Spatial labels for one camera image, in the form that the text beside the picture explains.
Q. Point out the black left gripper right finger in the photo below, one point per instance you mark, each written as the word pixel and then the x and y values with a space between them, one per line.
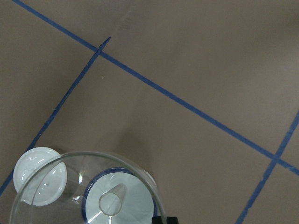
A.
pixel 172 220

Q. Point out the white enamel mug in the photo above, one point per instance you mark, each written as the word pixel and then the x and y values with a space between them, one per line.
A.
pixel 117 196

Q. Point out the white mug lid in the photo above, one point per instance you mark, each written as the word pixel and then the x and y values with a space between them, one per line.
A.
pixel 38 182

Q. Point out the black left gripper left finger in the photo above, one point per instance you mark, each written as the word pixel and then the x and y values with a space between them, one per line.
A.
pixel 157 220

